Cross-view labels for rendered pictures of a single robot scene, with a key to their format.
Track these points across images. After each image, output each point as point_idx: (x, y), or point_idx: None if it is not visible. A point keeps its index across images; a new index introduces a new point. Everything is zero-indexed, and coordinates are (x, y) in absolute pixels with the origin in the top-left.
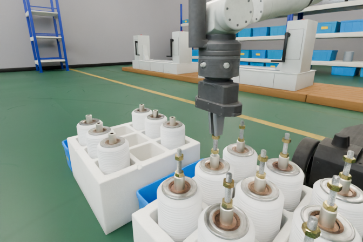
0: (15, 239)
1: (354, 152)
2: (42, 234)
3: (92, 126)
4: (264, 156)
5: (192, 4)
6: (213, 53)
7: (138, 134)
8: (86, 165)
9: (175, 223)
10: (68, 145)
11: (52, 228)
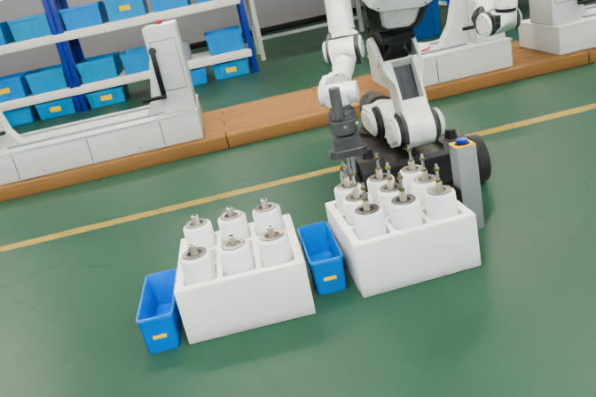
0: (270, 367)
1: (380, 157)
2: (280, 351)
3: (208, 251)
4: (388, 166)
5: (336, 93)
6: (350, 118)
7: None
8: (263, 271)
9: (381, 225)
10: (180, 300)
11: (277, 346)
